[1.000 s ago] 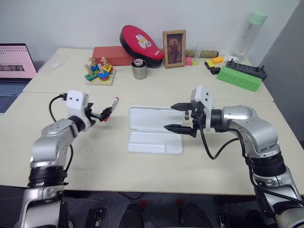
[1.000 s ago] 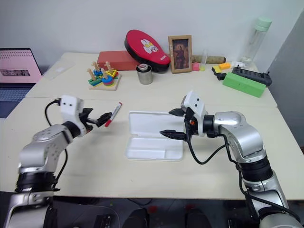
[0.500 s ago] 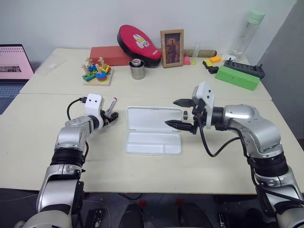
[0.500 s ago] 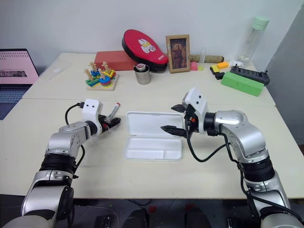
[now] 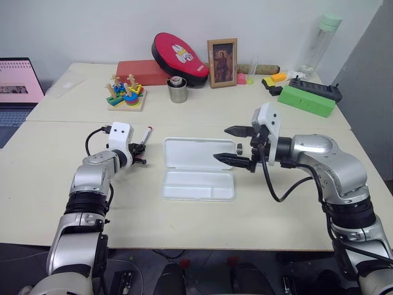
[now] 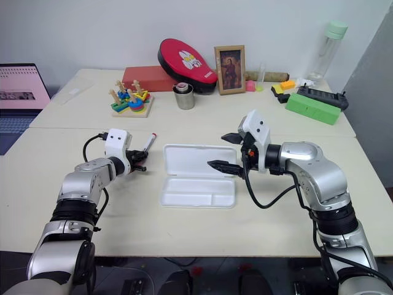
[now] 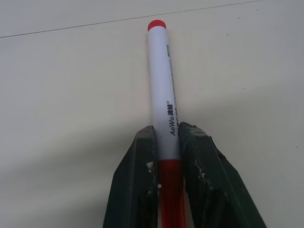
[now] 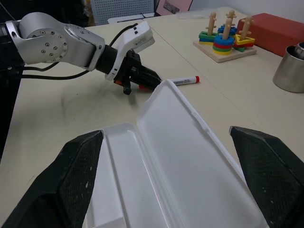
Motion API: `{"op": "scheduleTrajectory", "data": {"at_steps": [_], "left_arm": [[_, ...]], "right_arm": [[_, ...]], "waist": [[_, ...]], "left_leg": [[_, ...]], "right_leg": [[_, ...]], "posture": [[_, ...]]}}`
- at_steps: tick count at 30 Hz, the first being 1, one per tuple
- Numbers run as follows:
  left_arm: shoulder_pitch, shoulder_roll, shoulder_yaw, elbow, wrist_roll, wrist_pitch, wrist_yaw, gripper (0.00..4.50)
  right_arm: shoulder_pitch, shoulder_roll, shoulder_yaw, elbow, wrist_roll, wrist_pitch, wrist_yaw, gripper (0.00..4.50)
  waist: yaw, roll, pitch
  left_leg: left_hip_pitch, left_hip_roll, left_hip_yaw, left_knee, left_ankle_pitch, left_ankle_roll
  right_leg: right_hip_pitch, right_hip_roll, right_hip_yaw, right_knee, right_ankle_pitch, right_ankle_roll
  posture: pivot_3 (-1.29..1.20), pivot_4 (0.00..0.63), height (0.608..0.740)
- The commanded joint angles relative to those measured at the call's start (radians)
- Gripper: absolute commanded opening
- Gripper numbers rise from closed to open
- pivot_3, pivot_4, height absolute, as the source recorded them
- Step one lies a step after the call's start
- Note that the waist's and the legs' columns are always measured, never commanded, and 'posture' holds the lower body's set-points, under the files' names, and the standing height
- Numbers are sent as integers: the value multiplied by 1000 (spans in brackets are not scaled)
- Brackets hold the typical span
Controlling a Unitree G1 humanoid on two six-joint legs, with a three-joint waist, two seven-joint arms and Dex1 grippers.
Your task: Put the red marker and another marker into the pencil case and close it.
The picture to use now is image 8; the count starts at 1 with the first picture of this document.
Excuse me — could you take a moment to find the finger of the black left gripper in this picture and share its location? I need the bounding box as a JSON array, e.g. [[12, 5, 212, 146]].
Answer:
[[133, 76, 160, 91], [140, 65, 163, 83]]

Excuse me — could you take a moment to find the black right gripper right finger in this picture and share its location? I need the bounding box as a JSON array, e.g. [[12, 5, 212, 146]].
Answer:
[[228, 126, 304, 228]]

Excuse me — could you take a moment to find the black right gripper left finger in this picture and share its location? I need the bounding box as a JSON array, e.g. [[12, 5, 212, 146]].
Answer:
[[0, 130, 105, 228]]

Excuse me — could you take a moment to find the white marker with red cap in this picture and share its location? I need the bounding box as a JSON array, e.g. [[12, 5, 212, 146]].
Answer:
[[172, 76, 200, 87]]

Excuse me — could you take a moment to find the white plastic pencil case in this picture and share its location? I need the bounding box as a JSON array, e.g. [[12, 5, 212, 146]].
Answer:
[[84, 79, 269, 228]]

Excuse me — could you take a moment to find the white perforated panel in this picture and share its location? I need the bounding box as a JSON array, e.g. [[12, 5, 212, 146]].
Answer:
[[91, 0, 155, 26]]

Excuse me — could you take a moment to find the green square toy block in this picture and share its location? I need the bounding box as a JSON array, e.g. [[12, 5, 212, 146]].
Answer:
[[199, 31, 219, 43]]

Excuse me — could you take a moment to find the pink paper sheet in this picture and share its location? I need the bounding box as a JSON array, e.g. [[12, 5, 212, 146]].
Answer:
[[156, 0, 193, 16]]

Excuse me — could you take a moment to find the wooden stacking toy base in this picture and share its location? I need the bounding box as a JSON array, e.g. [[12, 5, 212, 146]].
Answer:
[[192, 39, 258, 64]]

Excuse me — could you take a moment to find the wooden toy peg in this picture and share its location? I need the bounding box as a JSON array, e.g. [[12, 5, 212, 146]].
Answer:
[[205, 11, 219, 36], [225, 9, 236, 27], [238, 16, 255, 41], [221, 18, 235, 40]]

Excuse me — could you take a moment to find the blue cross toy block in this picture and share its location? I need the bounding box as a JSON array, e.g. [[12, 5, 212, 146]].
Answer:
[[218, 25, 238, 37]]

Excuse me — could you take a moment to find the yellow triangle toy block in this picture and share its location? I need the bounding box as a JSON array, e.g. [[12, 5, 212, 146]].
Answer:
[[233, 34, 256, 48]]

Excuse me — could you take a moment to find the stainless steel cup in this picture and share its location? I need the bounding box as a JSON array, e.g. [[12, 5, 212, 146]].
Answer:
[[272, 45, 304, 94]]

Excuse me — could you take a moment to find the red rectangular box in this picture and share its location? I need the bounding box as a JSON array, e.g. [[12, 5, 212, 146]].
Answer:
[[236, 12, 304, 58]]

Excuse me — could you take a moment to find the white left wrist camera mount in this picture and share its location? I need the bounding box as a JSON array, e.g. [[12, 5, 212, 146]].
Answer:
[[104, 20, 156, 82]]

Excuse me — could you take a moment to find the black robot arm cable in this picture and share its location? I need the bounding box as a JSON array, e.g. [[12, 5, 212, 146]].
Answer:
[[0, 23, 139, 81]]

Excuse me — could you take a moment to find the yellow round toy ring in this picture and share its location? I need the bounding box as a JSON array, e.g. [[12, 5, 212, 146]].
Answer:
[[212, 47, 233, 57]]

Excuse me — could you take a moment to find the green round toy ring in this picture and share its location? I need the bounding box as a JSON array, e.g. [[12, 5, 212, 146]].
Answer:
[[212, 45, 233, 53]]

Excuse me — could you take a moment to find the red round toy ring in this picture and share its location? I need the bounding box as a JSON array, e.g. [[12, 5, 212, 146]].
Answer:
[[212, 42, 234, 51]]

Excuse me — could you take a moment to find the blue round toy ring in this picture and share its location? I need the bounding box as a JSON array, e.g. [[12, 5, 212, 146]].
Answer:
[[213, 35, 235, 48]]

